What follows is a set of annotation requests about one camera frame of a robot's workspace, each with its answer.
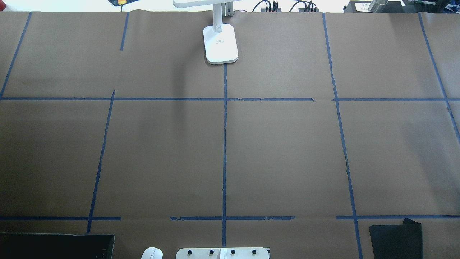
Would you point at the white computer mouse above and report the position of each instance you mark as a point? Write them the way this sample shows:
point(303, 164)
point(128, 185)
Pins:
point(152, 253)

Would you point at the black mouse pad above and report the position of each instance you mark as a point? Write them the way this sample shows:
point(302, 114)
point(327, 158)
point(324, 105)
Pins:
point(397, 241)

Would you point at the grey laptop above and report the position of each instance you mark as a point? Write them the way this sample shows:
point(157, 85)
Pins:
point(56, 246)

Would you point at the white desk lamp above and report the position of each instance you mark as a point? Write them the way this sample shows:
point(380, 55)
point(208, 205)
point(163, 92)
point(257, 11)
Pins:
point(219, 38)

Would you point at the black usb hub left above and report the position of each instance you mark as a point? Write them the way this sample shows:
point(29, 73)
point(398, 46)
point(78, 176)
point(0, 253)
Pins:
point(267, 6)

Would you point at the black usb hub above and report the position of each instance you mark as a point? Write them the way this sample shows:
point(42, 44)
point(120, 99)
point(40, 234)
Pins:
point(267, 6)
point(304, 6)

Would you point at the black usb hub right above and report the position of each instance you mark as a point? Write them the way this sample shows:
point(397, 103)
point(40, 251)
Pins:
point(304, 6)

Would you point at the black box with label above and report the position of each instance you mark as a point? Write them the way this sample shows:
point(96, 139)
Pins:
point(373, 6)

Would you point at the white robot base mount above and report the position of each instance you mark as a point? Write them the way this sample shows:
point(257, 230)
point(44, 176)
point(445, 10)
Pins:
point(224, 253)

